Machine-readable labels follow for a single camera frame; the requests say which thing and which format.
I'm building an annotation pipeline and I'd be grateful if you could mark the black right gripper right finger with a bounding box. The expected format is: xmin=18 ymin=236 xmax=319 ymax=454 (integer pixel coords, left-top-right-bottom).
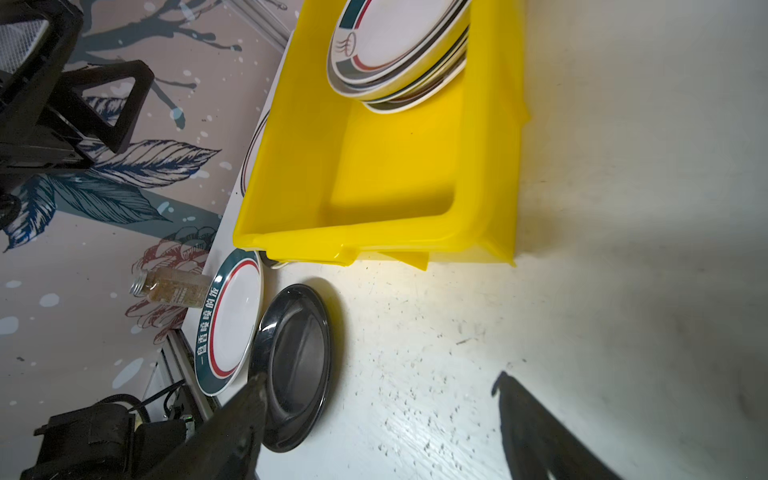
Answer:
xmin=492 ymin=372 xmax=618 ymax=479

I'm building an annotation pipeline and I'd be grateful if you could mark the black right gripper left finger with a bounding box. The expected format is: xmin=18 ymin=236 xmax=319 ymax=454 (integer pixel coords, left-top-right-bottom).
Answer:
xmin=144 ymin=374 xmax=267 ymax=479

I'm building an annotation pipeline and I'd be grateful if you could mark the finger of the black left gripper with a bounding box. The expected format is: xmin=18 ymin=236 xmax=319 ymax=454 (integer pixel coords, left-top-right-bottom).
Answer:
xmin=56 ymin=60 xmax=154 ymax=153

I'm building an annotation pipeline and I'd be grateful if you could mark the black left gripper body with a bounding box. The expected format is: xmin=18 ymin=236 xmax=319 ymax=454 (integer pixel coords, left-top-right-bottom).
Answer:
xmin=1 ymin=1 xmax=93 ymax=192

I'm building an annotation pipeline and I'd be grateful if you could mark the black round plate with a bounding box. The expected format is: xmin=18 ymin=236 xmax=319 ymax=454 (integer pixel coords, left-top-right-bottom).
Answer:
xmin=248 ymin=284 xmax=333 ymax=453

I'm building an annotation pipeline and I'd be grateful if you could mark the white plate green lettered rim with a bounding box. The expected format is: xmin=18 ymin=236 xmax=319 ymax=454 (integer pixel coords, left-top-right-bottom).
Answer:
xmin=362 ymin=28 xmax=469 ymax=114

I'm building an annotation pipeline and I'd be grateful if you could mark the yellow plastic bin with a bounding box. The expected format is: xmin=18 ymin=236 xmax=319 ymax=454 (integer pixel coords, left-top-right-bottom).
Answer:
xmin=232 ymin=1 xmax=528 ymax=269

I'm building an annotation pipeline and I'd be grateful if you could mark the small glass jar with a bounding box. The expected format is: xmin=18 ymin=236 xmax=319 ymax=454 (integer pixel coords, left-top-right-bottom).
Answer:
xmin=130 ymin=267 xmax=213 ymax=308

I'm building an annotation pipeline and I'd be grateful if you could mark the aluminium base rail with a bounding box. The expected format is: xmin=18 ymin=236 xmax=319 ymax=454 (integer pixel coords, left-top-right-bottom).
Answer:
xmin=143 ymin=330 xmax=218 ymax=423

